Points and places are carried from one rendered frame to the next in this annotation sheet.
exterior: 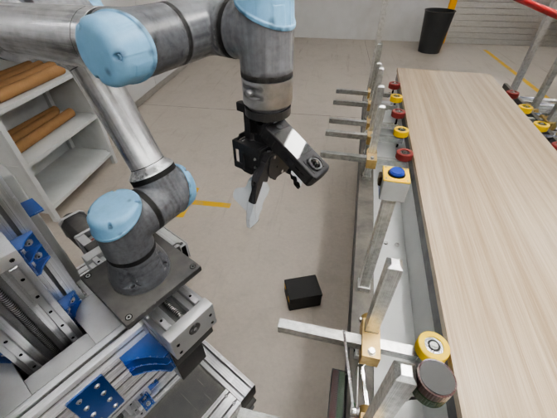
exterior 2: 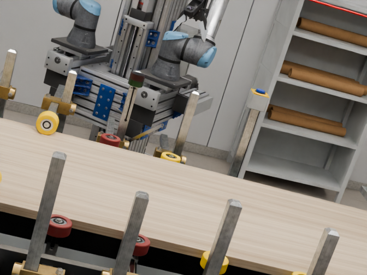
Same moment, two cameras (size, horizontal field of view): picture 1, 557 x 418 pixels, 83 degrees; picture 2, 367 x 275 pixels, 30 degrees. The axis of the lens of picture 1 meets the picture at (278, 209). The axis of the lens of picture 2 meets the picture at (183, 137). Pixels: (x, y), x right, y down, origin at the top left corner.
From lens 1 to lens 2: 2.88 m
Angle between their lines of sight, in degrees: 63
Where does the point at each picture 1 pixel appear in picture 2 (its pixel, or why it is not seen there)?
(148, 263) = (164, 64)
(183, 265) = (173, 83)
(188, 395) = not seen: hidden behind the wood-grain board
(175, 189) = (199, 47)
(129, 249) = (164, 48)
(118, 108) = (212, 7)
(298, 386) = not seen: outside the picture
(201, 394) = not seen: hidden behind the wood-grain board
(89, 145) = (336, 174)
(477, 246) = (274, 201)
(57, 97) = (350, 119)
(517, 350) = (183, 179)
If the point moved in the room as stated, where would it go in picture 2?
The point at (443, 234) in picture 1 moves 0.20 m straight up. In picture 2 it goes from (278, 192) to (295, 147)
